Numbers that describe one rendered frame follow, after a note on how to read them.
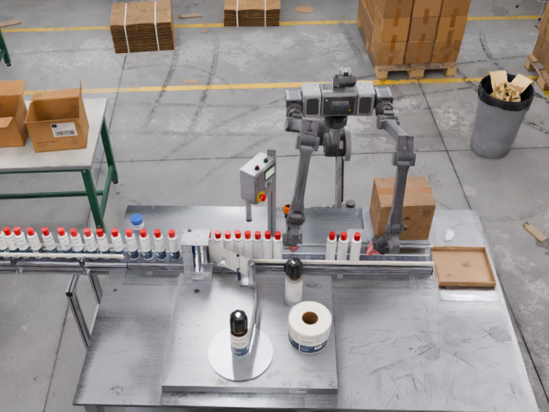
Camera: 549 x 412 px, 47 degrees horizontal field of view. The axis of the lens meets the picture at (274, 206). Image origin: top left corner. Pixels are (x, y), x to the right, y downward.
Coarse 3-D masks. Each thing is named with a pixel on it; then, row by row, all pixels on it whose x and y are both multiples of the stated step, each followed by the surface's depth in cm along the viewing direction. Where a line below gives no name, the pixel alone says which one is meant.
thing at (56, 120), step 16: (80, 80) 424; (32, 96) 433; (48, 96) 432; (64, 96) 432; (80, 96) 417; (32, 112) 428; (48, 112) 437; (64, 112) 439; (80, 112) 420; (32, 128) 414; (48, 128) 416; (64, 128) 417; (80, 128) 419; (48, 144) 424; (64, 144) 426; (80, 144) 427
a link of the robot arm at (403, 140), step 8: (384, 120) 336; (392, 120) 335; (384, 128) 336; (392, 128) 323; (400, 128) 320; (392, 136) 322; (400, 136) 306; (408, 136) 307; (400, 144) 306; (408, 144) 307; (400, 152) 307; (408, 152) 307; (400, 160) 308; (408, 160) 308
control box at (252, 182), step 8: (256, 160) 311; (272, 160) 311; (240, 168) 306; (248, 168) 306; (264, 168) 307; (240, 176) 308; (248, 176) 304; (256, 176) 303; (264, 176) 309; (240, 184) 312; (248, 184) 308; (256, 184) 306; (264, 184) 312; (272, 184) 319; (248, 192) 312; (256, 192) 309; (264, 192) 316; (248, 200) 316; (256, 200) 313
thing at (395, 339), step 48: (432, 240) 360; (480, 240) 360; (144, 288) 335; (336, 288) 335; (384, 288) 335; (432, 288) 335; (480, 288) 335; (96, 336) 313; (144, 336) 313; (336, 336) 313; (384, 336) 313; (432, 336) 313; (480, 336) 313; (96, 384) 293; (144, 384) 293; (384, 384) 293; (432, 384) 293; (480, 384) 293; (528, 384) 293
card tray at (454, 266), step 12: (432, 252) 353; (444, 252) 353; (456, 252) 353; (468, 252) 353; (480, 252) 353; (444, 264) 347; (456, 264) 347; (468, 264) 347; (480, 264) 347; (444, 276) 340; (456, 276) 340; (468, 276) 340; (480, 276) 340; (492, 276) 339
